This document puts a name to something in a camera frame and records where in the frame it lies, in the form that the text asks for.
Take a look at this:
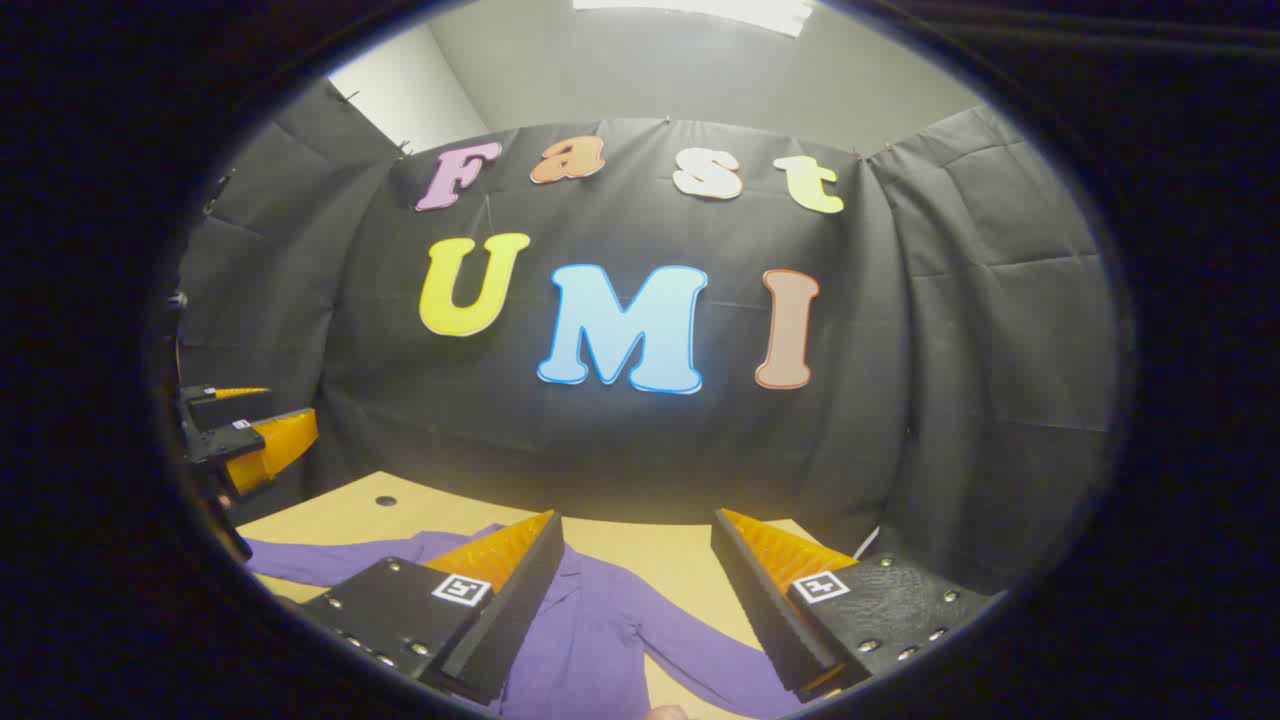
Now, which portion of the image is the ceiling light panel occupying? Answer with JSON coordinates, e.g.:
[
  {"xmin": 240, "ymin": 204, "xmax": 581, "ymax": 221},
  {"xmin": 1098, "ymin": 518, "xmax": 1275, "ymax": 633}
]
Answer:
[{"xmin": 572, "ymin": 0, "xmax": 816, "ymax": 38}]

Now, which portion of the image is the purple button shirt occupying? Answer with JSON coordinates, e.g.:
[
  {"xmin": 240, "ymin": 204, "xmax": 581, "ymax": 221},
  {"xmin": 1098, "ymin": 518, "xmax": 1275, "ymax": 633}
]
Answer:
[{"xmin": 245, "ymin": 525, "xmax": 806, "ymax": 720}]

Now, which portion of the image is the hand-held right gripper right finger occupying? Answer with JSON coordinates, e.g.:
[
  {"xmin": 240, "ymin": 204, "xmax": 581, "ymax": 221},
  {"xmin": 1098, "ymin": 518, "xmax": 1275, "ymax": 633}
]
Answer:
[{"xmin": 711, "ymin": 508, "xmax": 1001, "ymax": 701}]

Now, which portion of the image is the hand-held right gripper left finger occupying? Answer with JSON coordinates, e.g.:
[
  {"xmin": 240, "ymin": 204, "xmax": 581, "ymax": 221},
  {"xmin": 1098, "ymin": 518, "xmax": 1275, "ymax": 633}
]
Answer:
[{"xmin": 300, "ymin": 510, "xmax": 566, "ymax": 706}]

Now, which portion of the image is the black backdrop cloth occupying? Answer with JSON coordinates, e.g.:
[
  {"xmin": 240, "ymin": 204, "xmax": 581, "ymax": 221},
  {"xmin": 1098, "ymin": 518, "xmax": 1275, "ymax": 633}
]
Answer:
[{"xmin": 165, "ymin": 80, "xmax": 1121, "ymax": 593}]

